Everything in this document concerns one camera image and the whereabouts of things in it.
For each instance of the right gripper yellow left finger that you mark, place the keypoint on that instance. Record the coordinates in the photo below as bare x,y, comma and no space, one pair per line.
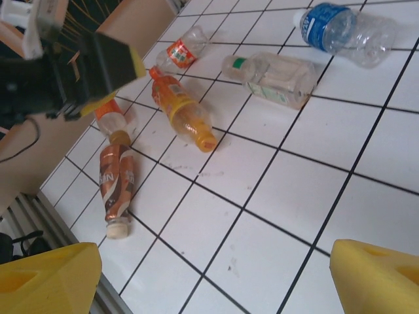
49,284

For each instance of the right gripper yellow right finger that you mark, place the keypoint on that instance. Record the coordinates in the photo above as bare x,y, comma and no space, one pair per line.
376,284

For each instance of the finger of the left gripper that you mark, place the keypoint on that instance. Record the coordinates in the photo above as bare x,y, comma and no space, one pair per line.
95,104
108,65

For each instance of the wide orange tan-cap bottle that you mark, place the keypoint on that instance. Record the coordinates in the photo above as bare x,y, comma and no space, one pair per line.
114,122

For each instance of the orange label clear bottle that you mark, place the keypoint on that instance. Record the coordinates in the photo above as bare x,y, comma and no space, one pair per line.
180,54

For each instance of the brown coffee drink bottle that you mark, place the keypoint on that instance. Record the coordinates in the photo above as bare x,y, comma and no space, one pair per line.
114,176

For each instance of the orange juice yellow-band bottle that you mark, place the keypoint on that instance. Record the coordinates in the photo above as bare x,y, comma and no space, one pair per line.
176,101

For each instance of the square clear green-cap bottle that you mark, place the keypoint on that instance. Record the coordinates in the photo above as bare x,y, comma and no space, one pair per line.
278,78

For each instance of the blue label clear bottle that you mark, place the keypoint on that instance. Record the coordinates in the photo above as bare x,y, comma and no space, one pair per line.
327,26

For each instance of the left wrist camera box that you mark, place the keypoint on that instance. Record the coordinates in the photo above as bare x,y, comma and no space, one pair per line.
32,39

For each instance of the aluminium frame post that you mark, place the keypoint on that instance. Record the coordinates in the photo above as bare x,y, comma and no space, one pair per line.
178,4

